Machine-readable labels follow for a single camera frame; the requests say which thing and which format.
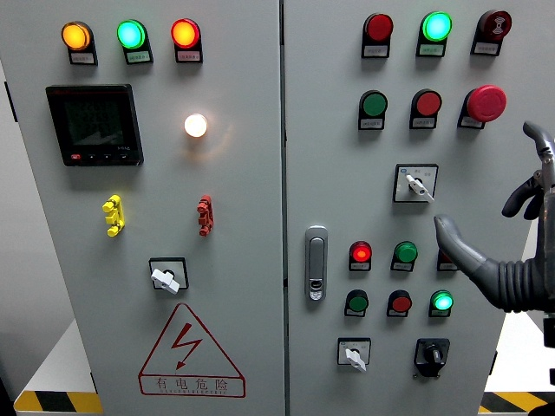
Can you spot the black and yellow striped tape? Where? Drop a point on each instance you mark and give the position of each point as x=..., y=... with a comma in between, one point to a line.
x=56, y=402
x=511, y=401

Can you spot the large red stop button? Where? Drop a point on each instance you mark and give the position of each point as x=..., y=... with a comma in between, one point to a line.
x=486, y=103

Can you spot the large green push button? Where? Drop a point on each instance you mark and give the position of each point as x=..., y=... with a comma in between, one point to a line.
x=374, y=103

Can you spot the large green round lamp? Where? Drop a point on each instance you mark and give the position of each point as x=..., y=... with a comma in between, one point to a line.
x=437, y=26
x=130, y=34

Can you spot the large red push button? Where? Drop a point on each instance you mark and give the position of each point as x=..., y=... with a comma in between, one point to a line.
x=428, y=103

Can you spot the black display meter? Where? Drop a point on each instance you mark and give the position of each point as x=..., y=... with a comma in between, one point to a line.
x=93, y=123

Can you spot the small red lit lamp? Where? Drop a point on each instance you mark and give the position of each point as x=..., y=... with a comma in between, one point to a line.
x=361, y=252

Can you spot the small green push button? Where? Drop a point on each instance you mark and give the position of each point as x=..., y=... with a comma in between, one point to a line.
x=406, y=252
x=358, y=302

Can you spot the large yellow round lamp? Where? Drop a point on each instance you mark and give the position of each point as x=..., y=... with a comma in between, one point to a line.
x=75, y=36

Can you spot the small green lit lamp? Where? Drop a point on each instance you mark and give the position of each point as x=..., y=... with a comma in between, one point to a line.
x=442, y=300

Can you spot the dark red buzzer lamp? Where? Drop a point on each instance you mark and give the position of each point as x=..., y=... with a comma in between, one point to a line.
x=495, y=24

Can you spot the pale grey cabinet door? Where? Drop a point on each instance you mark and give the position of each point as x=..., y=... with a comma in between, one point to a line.
x=243, y=195
x=329, y=173

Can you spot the small label plate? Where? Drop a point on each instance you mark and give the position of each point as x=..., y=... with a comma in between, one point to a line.
x=401, y=267
x=375, y=50
x=396, y=313
x=439, y=313
x=139, y=56
x=485, y=48
x=189, y=55
x=447, y=267
x=431, y=50
x=82, y=58
x=371, y=123
x=471, y=122
x=422, y=122
x=360, y=266
x=354, y=313

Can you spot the white round lamp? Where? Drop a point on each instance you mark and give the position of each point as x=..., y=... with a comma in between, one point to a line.
x=195, y=125

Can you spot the small red push button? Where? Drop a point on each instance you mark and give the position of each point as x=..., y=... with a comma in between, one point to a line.
x=443, y=258
x=401, y=303

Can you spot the red warning triangle sign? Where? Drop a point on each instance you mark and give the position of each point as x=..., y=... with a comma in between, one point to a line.
x=212, y=383

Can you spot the large orange-red lit lamp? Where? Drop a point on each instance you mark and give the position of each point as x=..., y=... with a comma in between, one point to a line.
x=185, y=33

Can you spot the large dark red round lamp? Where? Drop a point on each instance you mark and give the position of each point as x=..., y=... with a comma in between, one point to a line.
x=379, y=27

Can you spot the silver door lock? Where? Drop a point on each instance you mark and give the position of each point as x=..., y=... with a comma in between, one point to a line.
x=316, y=264

